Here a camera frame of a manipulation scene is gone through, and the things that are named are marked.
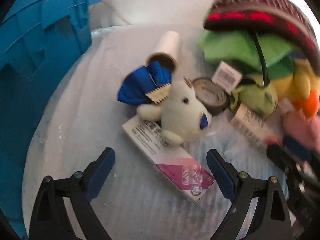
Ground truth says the yellow green duck plush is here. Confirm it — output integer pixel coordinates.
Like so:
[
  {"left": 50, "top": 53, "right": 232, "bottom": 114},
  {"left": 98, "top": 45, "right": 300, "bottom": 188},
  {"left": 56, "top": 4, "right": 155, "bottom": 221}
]
[{"left": 267, "top": 51, "right": 319, "bottom": 118}]

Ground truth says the maroon knit beanie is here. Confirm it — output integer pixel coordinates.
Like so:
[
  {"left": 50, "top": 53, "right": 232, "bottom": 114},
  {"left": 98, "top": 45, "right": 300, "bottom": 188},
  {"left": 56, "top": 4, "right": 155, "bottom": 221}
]
[{"left": 203, "top": 0, "right": 319, "bottom": 75}]

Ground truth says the pink plush toy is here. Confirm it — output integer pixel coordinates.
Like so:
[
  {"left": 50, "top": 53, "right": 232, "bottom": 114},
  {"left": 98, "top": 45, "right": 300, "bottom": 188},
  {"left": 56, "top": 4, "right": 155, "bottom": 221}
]
[{"left": 265, "top": 110, "right": 319, "bottom": 161}]

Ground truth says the long beige carton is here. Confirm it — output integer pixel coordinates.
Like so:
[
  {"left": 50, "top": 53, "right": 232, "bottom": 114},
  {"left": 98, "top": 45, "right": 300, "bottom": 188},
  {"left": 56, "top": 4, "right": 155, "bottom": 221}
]
[{"left": 230, "top": 103, "right": 282, "bottom": 152}]

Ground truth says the light green plush pouch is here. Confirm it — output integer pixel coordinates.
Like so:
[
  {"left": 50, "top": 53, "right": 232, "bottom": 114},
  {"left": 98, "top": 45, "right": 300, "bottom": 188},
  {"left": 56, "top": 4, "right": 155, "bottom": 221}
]
[{"left": 229, "top": 74, "right": 278, "bottom": 118}]

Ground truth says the round grey tape tin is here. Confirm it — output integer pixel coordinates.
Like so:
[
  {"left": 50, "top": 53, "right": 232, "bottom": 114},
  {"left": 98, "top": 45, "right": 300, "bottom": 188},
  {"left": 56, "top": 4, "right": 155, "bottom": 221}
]
[{"left": 192, "top": 77, "right": 229, "bottom": 116}]

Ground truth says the white pink medicine box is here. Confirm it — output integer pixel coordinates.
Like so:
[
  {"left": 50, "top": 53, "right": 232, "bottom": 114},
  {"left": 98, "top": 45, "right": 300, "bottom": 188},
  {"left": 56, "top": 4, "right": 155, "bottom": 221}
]
[{"left": 122, "top": 116, "right": 215, "bottom": 203}]

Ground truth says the small white barcode box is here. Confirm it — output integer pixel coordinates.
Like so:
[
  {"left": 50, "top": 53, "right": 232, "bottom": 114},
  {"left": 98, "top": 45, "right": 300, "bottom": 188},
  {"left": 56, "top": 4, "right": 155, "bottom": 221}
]
[{"left": 212, "top": 61, "right": 242, "bottom": 94}]

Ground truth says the white bear plush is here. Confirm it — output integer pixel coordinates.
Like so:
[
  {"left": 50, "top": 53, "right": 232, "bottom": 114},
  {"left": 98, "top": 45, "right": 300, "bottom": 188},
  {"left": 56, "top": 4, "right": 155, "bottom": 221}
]
[{"left": 137, "top": 79, "right": 212, "bottom": 145}]

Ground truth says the green cloth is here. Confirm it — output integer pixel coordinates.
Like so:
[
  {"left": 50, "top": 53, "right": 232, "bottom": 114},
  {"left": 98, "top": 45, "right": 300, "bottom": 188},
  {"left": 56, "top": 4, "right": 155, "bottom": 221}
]
[{"left": 197, "top": 29, "right": 296, "bottom": 80}]

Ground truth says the blue fabric pouch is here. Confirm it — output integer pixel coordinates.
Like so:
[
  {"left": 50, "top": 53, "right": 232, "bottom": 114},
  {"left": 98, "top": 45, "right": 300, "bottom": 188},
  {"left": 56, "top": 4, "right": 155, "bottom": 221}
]
[{"left": 117, "top": 61, "right": 172, "bottom": 106}]

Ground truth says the white lint roller refill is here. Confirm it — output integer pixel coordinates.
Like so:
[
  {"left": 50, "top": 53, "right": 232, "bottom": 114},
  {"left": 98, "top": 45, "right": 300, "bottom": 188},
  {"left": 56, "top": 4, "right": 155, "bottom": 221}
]
[{"left": 146, "top": 31, "right": 182, "bottom": 73}]

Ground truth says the blue plastic crate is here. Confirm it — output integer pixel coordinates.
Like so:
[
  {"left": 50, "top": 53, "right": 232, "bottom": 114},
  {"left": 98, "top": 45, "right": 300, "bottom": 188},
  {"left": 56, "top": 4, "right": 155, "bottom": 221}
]
[{"left": 1, "top": 0, "right": 102, "bottom": 237}]

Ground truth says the black cord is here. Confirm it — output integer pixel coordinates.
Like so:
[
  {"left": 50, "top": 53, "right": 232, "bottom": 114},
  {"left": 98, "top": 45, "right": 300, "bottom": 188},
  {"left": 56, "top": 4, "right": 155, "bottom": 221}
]
[{"left": 251, "top": 31, "right": 271, "bottom": 87}]

